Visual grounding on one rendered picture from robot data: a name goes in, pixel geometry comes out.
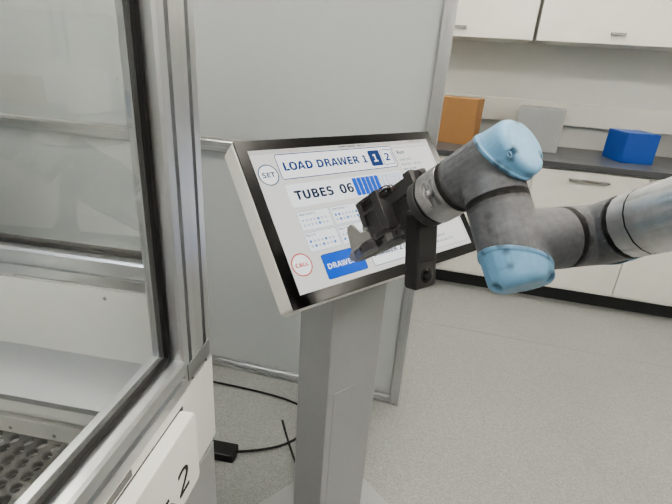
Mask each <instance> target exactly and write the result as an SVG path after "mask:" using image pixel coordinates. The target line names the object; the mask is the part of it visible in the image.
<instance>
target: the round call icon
mask: <svg viewBox="0 0 672 504"><path fill-rule="evenodd" d="M287 258H288V260H289V263H290V266H291V268H292V271H293V274H294V277H295V279H296V280H297V279H301V278H304V277H308V276H311V275H315V274H317V273H316V270H315V267H314V265H313V262H312V260H311V257H310V254H309V252H308V250H307V251H303V252H299V253H295V254H291V255H287Z"/></svg>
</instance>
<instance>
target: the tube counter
mask: <svg viewBox="0 0 672 504"><path fill-rule="evenodd" d="M402 179H403V176H402V173H401V171H394V172H386V173H378V174H370V175H363V176H355V177H347V178H339V179H335V181H336V183H337V186H338V188H339V191H340V194H341V196H342V199H349V198H356V197H362V196H367V195H369V194H370V193H371V192H373V191H374V190H378V189H379V188H381V187H382V186H384V185H390V184H391V185H395V184H396V183H397V182H399V181H400V180H402ZM391 185H390V187H392V186H391Z"/></svg>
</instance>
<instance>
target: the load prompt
mask: <svg viewBox="0 0 672 504"><path fill-rule="evenodd" d="M273 156H274V159H275V161H276V164H277V166H278V169H279V172H280V174H281V177H282V180H290V179H298V178H307V177H315V176H324V175H332V174H341V173H349V172H357V171H366V170H374V169H383V168H391V167H399V166H398V164H397V161H396V159H395V157H394V154H393V152H392V150H391V147H390V146H378V147H365V148H351V149H338V150H325V151H312V152H298V153H285V154H273Z"/></svg>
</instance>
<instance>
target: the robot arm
mask: <svg viewBox="0 0 672 504"><path fill-rule="evenodd" d="M542 158H543V154H542V150H541V147H540V145H539V143H538V141H537V139H536V138H535V136H534V135H533V133H532V132H531V131H530V130H529V129H528V128H527V127H526V126H525V125H523V124H522V123H520V122H517V121H515V120H509V119H508V120H503V121H500V122H499V123H497V124H495V125H494V126H492V127H491V128H489V129H487V130H486V131H484V132H483V133H479V134H477V135H475V136H474V138H473V139H472V140H471V141H469V142H468V143H466V144H465V145H463V146H462V147H461V148H459V149H458V150H456V151H455V152H454V153H452V154H451V155H449V156H448V157H446V158H445V159H444V160H442V161H441V162H439V163H438V164H436V165H435V166H433V167H432V168H431V169H429V170H428V171H426V169H425V168H421V169H417V170H408V171H406V172H405V173H403V174H402V176H403V179H402V180H400V181H399V182H397V183H396V184H395V185H391V184H390V185H391V186H392V187H390V185H384V186H382V187H381V188H379V189H378V190H374V191H373V192H371V193H370V194H369V195H367V196H366V197H365V198H363V199H362V200H361V201H359V202H358V203H357V204H355V205H356V208H357V210H358V213H359V215H360V216H359V218H360V220H361V223H362V225H363V226H362V230H363V232H360V231H359V230H358V229H357V228H356V227H355V226H354V225H352V224H351V225H349V226H348V228H347V233H348V238H349V242H350V247H351V253H350V255H349V258H350V260H351V261H355V262H360V261H363V260H366V259H368V258H370V257H373V256H375V255H378V254H380V253H382V252H385V251H387V250H389V249H391V248H393V247H395V246H398V245H400V244H403V243H405V283H404V285H405V287H406V288H409V289H412V290H419V289H423V288H426V287H429V286H433V285H434V284H435V272H436V247H437V226H438V225H440V224H442V223H446V222H448V221H450V220H452V219H454V218H456V217H458V216H460V215H461V214H463V213H465V212H466V213H467V217H468V220H469V224H470V228H471V232H472V235H473V239H474V243H475V247H476V250H477V260H478V263H479V264H480V265H481V268H482V271H483V274H484V277H485V280H486V283H487V286H488V288H489V289H490V290H491V291H492V292H494V293H496V294H513V293H518V292H523V291H528V290H533V289H536V288H539V287H543V286H545V285H548V284H549V283H551V282H552V281H553V280H554V279H555V270H556V269H566V268H572V267H583V266H594V265H618V264H623V263H626V262H628V261H633V260H636V259H638V258H640V257H644V256H649V255H655V254H660V253H666V252H671V251H672V177H669V178H666V179H663V180H660V181H657V182H654V183H651V184H648V185H646V186H643V187H640V188H637V189H634V190H631V191H628V192H625V193H622V194H620V195H618V196H614V197H611V198H608V199H606V200H603V201H600V202H597V203H594V204H590V205H583V206H564V207H552V208H535V206H534V203H533V200H532V197H531V194H530V191H529V187H528V184H527V181H528V180H530V179H532V177H533V176H534V175H535V174H537V173H538V172H539V171H540V170H541V168H542V165H543V161H542ZM385 186H387V187H385ZM383 187H385V188H383ZM382 188H383V189H382Z"/></svg>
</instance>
